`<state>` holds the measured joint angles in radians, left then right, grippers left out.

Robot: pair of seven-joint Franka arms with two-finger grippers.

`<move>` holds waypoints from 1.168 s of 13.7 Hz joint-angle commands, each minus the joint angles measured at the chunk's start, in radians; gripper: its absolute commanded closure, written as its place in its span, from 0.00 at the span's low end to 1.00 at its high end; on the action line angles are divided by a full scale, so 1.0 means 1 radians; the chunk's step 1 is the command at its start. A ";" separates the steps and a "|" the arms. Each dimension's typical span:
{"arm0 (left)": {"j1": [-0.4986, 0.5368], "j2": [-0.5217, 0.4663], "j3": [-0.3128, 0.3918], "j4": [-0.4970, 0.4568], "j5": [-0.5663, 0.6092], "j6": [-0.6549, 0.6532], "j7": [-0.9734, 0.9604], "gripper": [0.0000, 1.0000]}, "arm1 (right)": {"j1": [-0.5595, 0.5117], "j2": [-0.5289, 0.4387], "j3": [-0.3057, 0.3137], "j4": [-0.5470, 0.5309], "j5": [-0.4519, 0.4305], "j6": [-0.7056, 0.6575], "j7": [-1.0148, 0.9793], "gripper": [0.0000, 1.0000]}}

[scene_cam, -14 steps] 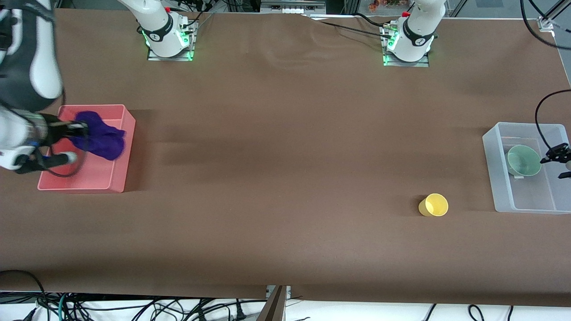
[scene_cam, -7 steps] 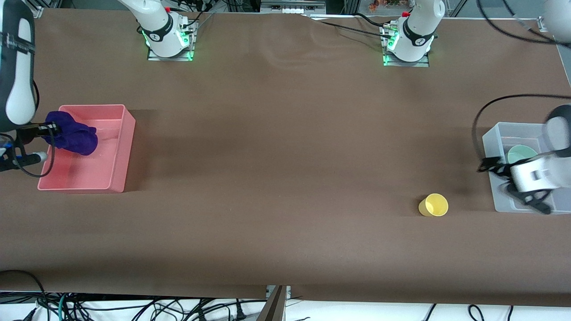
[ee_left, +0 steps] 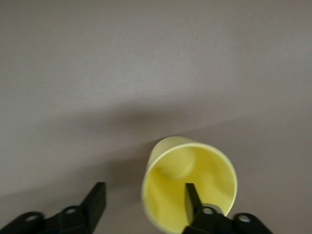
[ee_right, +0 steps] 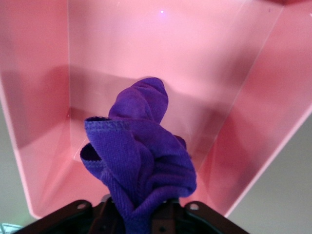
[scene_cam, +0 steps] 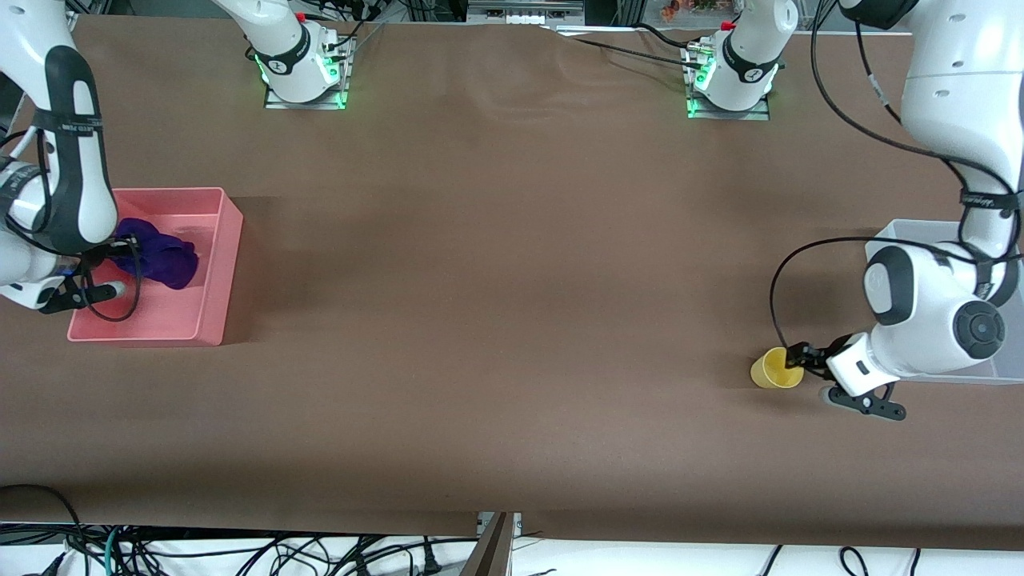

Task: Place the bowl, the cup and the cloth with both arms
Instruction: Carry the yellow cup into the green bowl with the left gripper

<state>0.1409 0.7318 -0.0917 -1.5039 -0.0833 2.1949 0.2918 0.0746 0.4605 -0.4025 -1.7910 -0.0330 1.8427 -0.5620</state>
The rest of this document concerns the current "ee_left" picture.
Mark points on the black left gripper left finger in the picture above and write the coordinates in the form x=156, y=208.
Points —
x=93, y=209

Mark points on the yellow plastic cup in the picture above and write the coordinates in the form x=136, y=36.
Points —
x=170, y=195

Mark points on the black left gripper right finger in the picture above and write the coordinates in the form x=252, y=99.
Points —
x=195, y=214

